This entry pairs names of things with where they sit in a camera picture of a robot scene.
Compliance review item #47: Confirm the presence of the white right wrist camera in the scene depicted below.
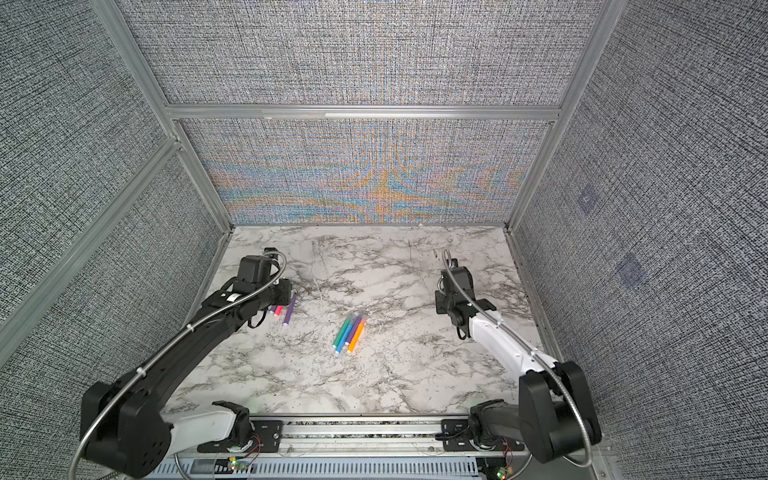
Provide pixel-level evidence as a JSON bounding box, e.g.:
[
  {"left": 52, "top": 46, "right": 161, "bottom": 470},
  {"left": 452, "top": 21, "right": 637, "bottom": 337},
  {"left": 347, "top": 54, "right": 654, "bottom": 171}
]
[{"left": 437, "top": 259, "right": 475, "bottom": 299}]

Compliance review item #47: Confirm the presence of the right steel cable conduit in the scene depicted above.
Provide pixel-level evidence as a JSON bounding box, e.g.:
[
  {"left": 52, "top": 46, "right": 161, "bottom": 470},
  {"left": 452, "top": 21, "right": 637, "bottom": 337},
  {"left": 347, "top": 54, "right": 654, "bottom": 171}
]
[{"left": 440, "top": 248, "right": 595, "bottom": 469}]

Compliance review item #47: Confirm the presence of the orange pen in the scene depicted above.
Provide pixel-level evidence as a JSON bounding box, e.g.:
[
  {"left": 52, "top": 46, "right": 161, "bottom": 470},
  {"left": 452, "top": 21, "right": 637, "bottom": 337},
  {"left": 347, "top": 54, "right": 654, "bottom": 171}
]
[{"left": 347, "top": 318, "right": 366, "bottom": 353}]

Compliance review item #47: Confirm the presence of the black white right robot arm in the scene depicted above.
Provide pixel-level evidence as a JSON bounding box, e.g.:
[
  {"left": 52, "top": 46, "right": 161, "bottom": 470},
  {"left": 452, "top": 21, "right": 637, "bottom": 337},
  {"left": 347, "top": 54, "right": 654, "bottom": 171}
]
[{"left": 435, "top": 290, "right": 602, "bottom": 468}]

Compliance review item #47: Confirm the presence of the purple pen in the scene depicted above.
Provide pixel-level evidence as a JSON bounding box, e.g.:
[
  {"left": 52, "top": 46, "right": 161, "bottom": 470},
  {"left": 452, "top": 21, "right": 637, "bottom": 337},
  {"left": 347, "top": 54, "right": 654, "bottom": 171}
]
[
  {"left": 344, "top": 315, "right": 363, "bottom": 347},
  {"left": 282, "top": 293, "right": 298, "bottom": 326}
]

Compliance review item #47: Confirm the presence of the blue pen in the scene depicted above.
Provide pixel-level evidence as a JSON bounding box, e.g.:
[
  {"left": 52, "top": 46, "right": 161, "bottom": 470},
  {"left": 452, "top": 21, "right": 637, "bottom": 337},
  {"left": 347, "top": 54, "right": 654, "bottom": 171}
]
[{"left": 335, "top": 317, "right": 355, "bottom": 353}]

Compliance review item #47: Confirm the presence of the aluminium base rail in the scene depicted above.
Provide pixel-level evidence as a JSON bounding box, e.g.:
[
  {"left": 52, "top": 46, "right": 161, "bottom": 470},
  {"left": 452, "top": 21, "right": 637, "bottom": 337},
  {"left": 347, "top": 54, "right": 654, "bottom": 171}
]
[{"left": 101, "top": 415, "right": 613, "bottom": 480}]

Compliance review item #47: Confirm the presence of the left steel cable conduit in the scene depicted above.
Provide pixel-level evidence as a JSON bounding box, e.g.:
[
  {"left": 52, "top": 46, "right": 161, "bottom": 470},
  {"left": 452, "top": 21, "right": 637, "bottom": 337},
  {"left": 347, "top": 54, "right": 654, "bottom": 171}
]
[{"left": 67, "top": 248, "right": 288, "bottom": 480}]

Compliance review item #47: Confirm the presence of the steel cable conduit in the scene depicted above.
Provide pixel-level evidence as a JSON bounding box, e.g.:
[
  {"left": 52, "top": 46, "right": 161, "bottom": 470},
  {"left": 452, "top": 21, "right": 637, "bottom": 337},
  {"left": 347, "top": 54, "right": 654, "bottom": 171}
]
[
  {"left": 67, "top": 248, "right": 288, "bottom": 480},
  {"left": 440, "top": 248, "right": 595, "bottom": 469}
]

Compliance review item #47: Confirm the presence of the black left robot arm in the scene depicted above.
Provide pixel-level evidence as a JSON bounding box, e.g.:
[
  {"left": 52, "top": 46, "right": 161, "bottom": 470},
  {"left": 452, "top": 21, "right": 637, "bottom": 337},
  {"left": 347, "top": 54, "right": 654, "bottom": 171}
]
[{"left": 68, "top": 277, "right": 293, "bottom": 478}]

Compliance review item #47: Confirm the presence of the green pen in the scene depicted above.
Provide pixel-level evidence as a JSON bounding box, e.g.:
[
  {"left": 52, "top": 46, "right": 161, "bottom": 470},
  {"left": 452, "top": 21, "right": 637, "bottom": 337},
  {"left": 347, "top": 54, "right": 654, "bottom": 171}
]
[{"left": 333, "top": 315, "right": 354, "bottom": 352}]

